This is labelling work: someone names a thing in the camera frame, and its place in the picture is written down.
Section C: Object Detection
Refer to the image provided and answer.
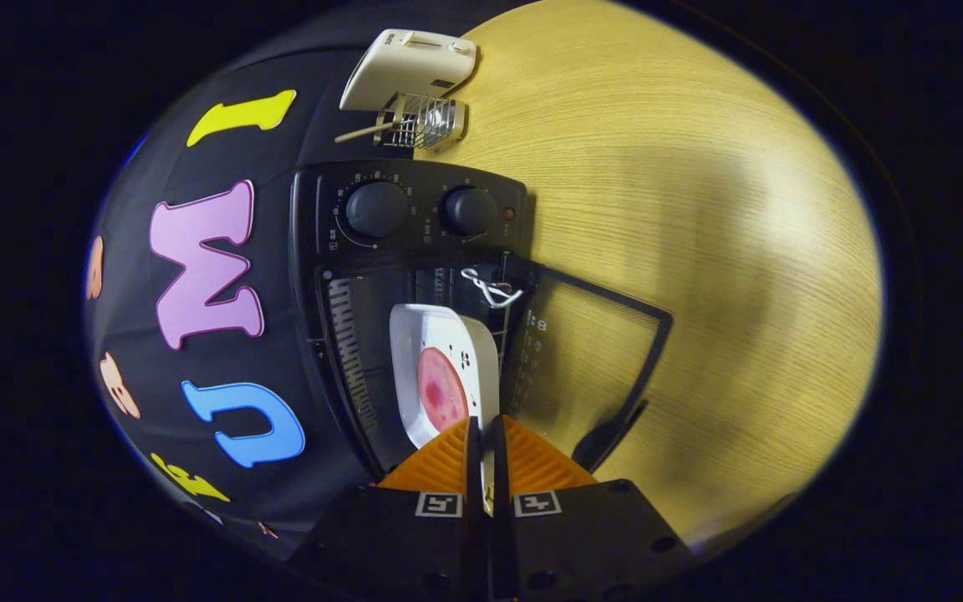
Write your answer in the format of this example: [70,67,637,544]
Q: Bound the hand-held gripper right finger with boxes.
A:
[494,414,696,602]

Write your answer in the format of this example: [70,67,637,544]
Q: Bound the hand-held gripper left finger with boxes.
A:
[293,416,487,602]

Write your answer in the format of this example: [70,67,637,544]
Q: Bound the pink round food slice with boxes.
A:
[416,348,471,431]

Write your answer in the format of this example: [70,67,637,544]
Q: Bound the white square plate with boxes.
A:
[388,304,502,515]

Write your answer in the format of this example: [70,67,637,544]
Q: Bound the black toaster oven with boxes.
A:
[289,159,675,494]

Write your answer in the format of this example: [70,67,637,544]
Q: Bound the white bread toaster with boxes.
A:
[339,28,479,112]

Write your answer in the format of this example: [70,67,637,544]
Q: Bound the wooden stick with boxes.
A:
[334,121,399,145]

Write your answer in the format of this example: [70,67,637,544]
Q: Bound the black backdrop cloth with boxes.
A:
[84,0,549,561]

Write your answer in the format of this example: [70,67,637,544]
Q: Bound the white string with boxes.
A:
[461,267,525,309]

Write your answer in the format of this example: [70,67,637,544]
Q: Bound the small wire basket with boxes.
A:
[374,92,467,153]

